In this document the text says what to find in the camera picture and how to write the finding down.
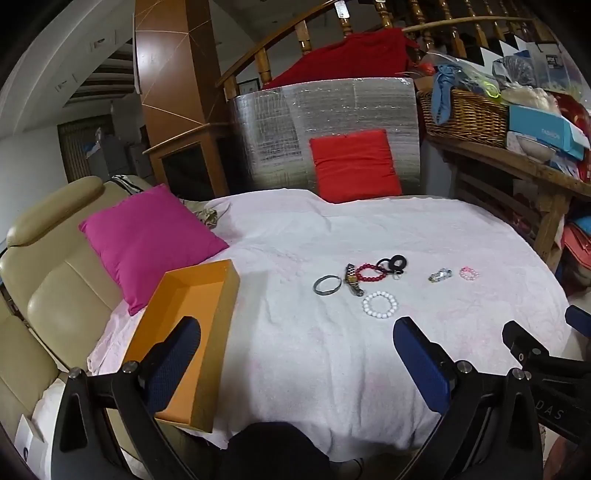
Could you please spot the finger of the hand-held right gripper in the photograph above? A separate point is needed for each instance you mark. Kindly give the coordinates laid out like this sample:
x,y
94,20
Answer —
x,y
579,318
519,339

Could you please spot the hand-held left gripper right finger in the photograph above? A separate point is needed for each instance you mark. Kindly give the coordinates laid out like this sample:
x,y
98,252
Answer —
x,y
422,364

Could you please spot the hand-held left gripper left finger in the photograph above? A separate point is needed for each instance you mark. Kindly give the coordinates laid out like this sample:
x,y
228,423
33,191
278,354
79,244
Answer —
x,y
178,360

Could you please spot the orange cardboard box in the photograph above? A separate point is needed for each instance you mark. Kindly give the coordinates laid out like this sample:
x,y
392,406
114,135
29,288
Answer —
x,y
203,295

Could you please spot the pink red bag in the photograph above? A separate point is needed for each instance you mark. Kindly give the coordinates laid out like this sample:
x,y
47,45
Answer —
x,y
577,247

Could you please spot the metal wristwatch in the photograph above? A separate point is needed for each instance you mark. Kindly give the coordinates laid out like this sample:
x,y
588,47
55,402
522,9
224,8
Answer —
x,y
351,276

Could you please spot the pale pink embossed blanket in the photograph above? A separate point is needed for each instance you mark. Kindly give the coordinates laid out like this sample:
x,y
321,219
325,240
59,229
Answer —
x,y
300,369

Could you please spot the magenta pillow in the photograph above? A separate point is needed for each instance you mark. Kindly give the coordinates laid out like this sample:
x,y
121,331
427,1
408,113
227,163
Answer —
x,y
147,240

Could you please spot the silver bangle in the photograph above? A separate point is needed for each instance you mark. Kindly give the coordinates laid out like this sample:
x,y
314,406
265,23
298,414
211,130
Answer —
x,y
316,286

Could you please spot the beige leather sofa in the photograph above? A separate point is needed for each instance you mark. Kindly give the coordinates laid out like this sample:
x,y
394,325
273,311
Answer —
x,y
55,286

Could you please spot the patterned crumpled cloth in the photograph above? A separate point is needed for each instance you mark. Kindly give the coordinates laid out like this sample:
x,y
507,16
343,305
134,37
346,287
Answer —
x,y
205,214

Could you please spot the white card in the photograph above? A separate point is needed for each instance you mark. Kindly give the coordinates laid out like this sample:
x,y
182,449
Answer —
x,y
28,441

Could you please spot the wooden side table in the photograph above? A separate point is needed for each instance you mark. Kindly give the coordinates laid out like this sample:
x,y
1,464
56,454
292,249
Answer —
x,y
508,161

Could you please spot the striped cloth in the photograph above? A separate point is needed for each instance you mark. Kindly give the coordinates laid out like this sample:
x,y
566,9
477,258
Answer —
x,y
124,183

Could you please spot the light blue cardboard box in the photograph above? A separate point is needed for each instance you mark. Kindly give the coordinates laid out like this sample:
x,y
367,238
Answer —
x,y
540,124

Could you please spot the wooden cabinet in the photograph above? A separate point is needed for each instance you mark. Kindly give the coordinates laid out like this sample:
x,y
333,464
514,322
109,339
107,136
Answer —
x,y
184,157

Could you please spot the red pillow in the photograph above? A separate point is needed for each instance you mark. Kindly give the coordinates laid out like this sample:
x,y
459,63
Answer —
x,y
353,166

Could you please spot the wicker basket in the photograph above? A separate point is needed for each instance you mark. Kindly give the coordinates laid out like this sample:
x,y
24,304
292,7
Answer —
x,y
466,117

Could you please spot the silver foil insulation panel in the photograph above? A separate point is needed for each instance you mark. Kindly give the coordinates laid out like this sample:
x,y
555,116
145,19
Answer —
x,y
268,138

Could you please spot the blue cloth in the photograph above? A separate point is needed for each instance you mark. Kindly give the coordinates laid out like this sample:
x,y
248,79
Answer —
x,y
443,92

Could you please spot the wooden pillar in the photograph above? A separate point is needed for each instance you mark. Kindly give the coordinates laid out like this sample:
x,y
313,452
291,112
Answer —
x,y
168,69

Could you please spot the red cloth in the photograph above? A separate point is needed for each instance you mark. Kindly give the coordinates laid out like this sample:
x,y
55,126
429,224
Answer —
x,y
355,55

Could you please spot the wooden stair railing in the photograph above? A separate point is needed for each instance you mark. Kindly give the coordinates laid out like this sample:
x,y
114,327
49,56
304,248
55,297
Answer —
x,y
277,41

